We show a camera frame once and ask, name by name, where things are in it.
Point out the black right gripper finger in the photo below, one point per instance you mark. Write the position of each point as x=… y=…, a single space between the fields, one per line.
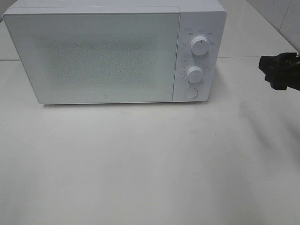
x=288 y=61

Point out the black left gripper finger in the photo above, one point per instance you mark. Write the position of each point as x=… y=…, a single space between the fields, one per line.
x=283 y=81

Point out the white timer knob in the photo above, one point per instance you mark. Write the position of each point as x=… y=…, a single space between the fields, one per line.
x=194 y=74

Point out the round white door button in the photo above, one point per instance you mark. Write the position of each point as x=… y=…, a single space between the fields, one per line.
x=191 y=93

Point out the white microwave door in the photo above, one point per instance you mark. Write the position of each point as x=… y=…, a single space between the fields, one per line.
x=110 y=58

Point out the upper white power knob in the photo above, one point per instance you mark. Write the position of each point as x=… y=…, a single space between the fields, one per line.
x=199 y=45

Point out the white microwave oven body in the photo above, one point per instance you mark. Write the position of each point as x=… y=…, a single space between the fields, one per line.
x=206 y=17

